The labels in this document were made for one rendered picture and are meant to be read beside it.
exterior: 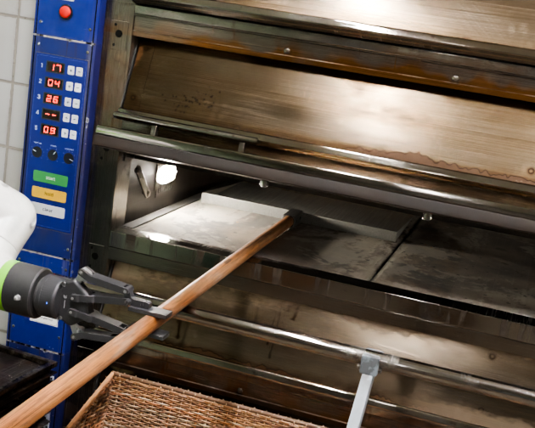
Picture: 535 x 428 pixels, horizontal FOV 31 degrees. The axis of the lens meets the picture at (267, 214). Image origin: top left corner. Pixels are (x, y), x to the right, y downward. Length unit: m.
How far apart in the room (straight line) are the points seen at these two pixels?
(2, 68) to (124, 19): 0.33
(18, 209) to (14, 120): 0.56
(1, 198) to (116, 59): 0.54
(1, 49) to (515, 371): 1.37
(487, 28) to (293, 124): 0.45
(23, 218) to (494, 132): 0.94
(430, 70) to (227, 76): 0.44
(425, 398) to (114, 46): 1.04
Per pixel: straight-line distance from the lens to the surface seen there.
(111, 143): 2.05
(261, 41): 2.07
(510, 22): 1.97
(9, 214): 1.80
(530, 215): 1.86
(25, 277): 1.71
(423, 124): 2.01
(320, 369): 2.14
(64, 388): 1.36
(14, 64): 2.32
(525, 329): 2.06
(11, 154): 2.35
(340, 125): 2.03
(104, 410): 2.31
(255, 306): 2.18
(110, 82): 2.21
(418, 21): 1.98
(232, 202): 2.62
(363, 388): 1.71
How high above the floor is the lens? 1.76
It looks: 13 degrees down
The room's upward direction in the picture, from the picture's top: 8 degrees clockwise
